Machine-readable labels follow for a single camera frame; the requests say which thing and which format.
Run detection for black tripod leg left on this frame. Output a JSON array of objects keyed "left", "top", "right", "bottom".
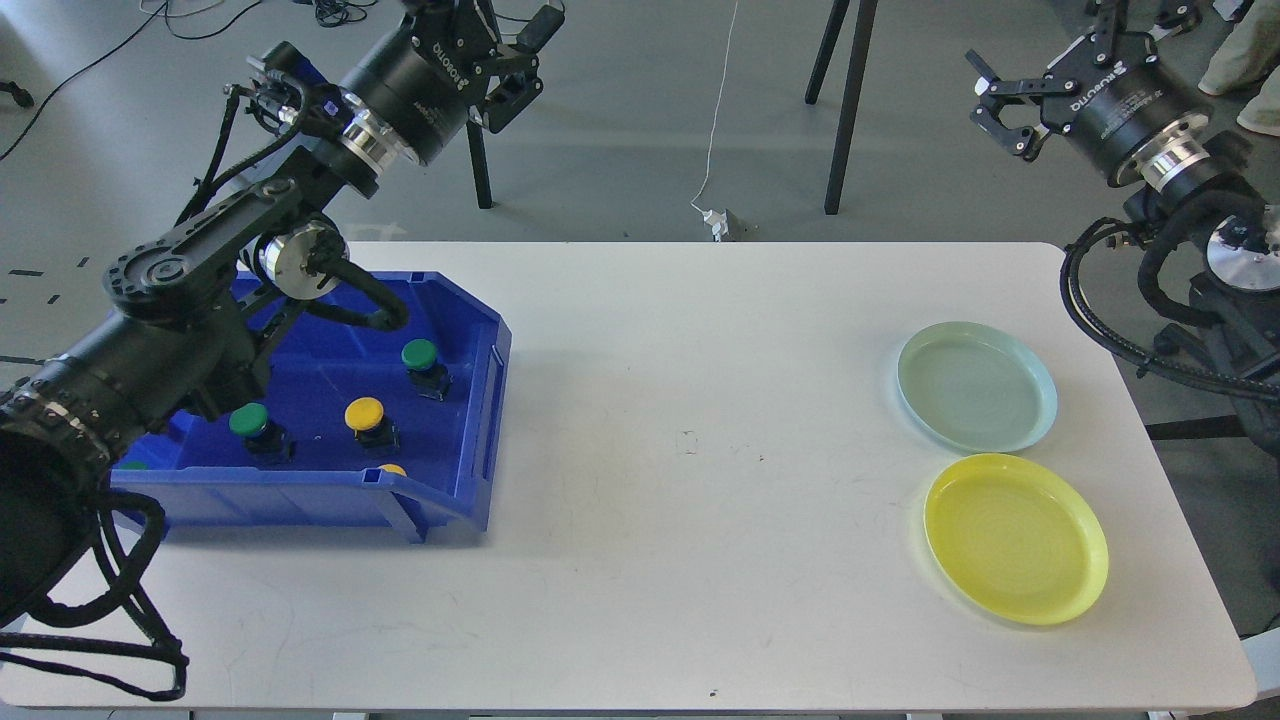
[{"left": 466, "top": 120, "right": 494, "bottom": 210}]

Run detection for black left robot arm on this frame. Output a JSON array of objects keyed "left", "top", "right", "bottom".
[{"left": 3, "top": 1, "right": 566, "bottom": 702}]

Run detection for light green plate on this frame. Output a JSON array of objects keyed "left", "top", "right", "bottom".
[{"left": 895, "top": 322, "right": 1059, "bottom": 454}]

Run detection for black tripod leg right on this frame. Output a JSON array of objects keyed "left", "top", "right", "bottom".
[{"left": 804, "top": 1, "right": 879, "bottom": 217}]

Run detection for black floor cables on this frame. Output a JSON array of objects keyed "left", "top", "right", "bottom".
[{"left": 0, "top": 0, "right": 381, "bottom": 161}]

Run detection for green push button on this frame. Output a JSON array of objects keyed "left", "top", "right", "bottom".
[
  {"left": 227, "top": 402, "right": 294, "bottom": 465},
  {"left": 399, "top": 338, "right": 452, "bottom": 402}
]

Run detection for person legs and shoes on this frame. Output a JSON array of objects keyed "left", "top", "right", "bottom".
[{"left": 1197, "top": 1, "right": 1279, "bottom": 137}]

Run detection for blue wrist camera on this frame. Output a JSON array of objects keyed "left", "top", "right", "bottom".
[{"left": 246, "top": 41, "right": 353, "bottom": 137}]

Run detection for yellow push button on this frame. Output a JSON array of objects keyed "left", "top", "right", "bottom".
[{"left": 343, "top": 396, "right": 401, "bottom": 456}]

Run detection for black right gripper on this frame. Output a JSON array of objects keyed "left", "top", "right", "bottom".
[{"left": 965, "top": 32, "right": 1210, "bottom": 187}]

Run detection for blue plastic bin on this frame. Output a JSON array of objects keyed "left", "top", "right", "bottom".
[{"left": 111, "top": 272, "right": 511, "bottom": 543}]

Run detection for white cable with plug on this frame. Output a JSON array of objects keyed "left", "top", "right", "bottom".
[{"left": 690, "top": 0, "right": 758, "bottom": 242}]

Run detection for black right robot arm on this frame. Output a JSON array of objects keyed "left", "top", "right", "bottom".
[{"left": 966, "top": 27, "right": 1279, "bottom": 456}]

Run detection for black tripod leg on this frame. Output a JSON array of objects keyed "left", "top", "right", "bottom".
[
  {"left": 466, "top": 120, "right": 494, "bottom": 210},
  {"left": 804, "top": 1, "right": 879, "bottom": 217}
]

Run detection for yellow plate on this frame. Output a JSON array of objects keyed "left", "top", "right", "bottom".
[{"left": 922, "top": 454, "right": 1110, "bottom": 626}]

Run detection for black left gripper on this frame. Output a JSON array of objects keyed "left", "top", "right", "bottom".
[{"left": 340, "top": 3, "right": 566, "bottom": 167}]

